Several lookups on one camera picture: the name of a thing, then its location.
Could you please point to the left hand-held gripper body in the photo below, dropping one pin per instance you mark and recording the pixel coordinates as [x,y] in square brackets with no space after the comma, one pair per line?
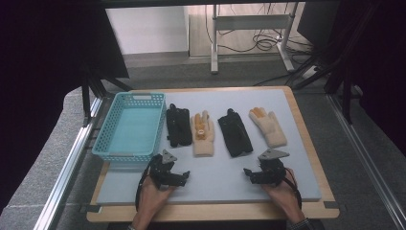
[161,172]

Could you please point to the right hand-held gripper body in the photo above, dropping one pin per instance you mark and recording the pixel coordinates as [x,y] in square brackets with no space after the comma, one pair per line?
[271,169]

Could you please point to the beige glove with orange fingers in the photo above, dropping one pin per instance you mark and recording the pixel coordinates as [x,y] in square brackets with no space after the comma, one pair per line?
[272,131]

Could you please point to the person's left hand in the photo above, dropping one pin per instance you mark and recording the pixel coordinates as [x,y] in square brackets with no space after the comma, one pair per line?
[151,201]

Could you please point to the person's right hand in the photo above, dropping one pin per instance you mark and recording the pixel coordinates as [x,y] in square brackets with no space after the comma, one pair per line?
[284,198]

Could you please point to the beige glove with orange patch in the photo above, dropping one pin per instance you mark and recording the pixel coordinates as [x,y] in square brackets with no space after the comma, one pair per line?
[204,147]

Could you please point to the black glove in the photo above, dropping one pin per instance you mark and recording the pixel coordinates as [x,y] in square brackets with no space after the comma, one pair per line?
[234,134]
[178,127]

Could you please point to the turquoise plastic basket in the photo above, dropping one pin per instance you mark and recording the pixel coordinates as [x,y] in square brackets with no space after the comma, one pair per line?
[134,127]

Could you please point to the white power strip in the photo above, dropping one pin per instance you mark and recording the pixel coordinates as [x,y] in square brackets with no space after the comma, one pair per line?
[309,72]

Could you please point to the black metal stand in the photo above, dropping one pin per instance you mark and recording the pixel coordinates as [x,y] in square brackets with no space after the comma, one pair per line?
[86,99]
[346,96]

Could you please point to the black curtain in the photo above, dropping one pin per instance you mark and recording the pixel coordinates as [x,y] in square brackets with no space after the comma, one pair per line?
[38,80]
[379,64]

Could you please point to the aluminium rail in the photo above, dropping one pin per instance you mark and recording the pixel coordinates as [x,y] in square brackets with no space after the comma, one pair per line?
[367,159]
[68,159]

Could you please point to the white metal desk frame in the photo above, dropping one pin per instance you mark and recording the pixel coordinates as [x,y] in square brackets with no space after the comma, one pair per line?
[252,22]

